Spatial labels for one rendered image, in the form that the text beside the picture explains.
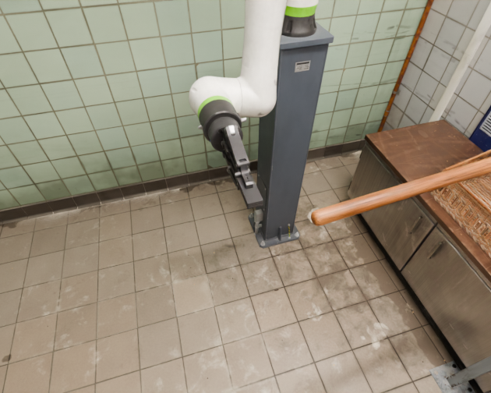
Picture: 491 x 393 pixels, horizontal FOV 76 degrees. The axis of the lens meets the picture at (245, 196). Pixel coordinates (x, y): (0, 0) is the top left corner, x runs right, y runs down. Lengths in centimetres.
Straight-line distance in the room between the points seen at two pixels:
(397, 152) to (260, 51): 116
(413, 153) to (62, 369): 202
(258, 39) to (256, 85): 10
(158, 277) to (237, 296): 47
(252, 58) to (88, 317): 155
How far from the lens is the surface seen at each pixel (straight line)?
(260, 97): 85
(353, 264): 199
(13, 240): 244
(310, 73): 128
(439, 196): 162
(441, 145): 198
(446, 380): 190
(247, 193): 58
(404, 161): 178
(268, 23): 82
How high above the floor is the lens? 164
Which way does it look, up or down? 48 degrees down
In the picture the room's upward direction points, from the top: straight up
